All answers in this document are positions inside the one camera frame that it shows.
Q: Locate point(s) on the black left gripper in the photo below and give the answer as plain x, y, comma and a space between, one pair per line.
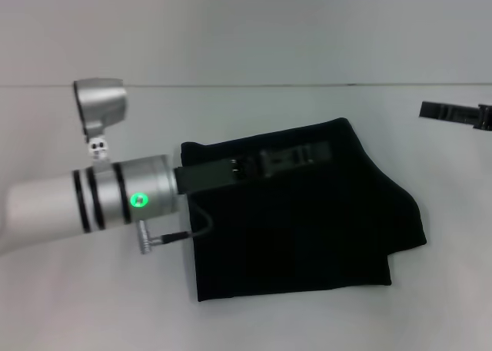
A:
207, 178

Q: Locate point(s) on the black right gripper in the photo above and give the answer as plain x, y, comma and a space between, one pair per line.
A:
486, 116

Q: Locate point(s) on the black t-shirt with FREE print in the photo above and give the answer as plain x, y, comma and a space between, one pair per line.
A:
307, 220

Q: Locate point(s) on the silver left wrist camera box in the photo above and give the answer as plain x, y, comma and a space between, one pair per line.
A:
100, 105

